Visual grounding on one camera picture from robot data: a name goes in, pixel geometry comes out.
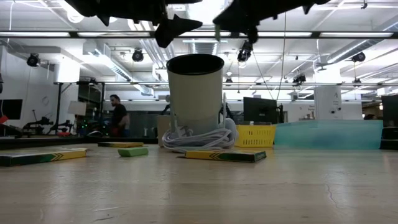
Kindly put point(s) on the black background robot arm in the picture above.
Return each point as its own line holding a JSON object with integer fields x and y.
{"x": 37, "y": 126}

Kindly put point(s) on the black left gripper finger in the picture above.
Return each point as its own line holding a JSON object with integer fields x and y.
{"x": 172, "y": 29}

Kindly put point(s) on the white column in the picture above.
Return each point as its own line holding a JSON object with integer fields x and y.
{"x": 328, "y": 102}

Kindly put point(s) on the red object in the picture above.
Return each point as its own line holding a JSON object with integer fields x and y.
{"x": 4, "y": 119}

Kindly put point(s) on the black wall monitor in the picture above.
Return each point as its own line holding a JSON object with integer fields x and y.
{"x": 11, "y": 109}

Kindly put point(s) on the yellow plastic basket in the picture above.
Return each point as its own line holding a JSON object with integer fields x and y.
{"x": 256, "y": 137}

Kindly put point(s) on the black ceiling light rail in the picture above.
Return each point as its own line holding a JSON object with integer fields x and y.
{"x": 74, "y": 34}

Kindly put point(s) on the silver ventilation duct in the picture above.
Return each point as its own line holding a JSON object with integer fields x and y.
{"x": 205, "y": 48}

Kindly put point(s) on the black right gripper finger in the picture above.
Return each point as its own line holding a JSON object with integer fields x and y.
{"x": 239, "y": 20}

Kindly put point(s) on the green plastic tray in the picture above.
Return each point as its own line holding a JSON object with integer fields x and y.
{"x": 329, "y": 133}

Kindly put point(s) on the person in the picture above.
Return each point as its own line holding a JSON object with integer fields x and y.
{"x": 370, "y": 117}
{"x": 119, "y": 116}

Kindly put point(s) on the yellow green crayon box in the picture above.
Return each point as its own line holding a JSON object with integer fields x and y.
{"x": 124, "y": 144}
{"x": 37, "y": 158}
{"x": 230, "y": 156}

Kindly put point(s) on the black ceiling spotlight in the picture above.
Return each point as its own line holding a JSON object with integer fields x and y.
{"x": 359, "y": 57}
{"x": 245, "y": 53}
{"x": 137, "y": 55}
{"x": 32, "y": 59}

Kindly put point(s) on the white cylindrical cup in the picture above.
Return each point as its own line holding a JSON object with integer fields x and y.
{"x": 196, "y": 99}

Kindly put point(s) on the white panel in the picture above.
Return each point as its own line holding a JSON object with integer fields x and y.
{"x": 76, "y": 108}

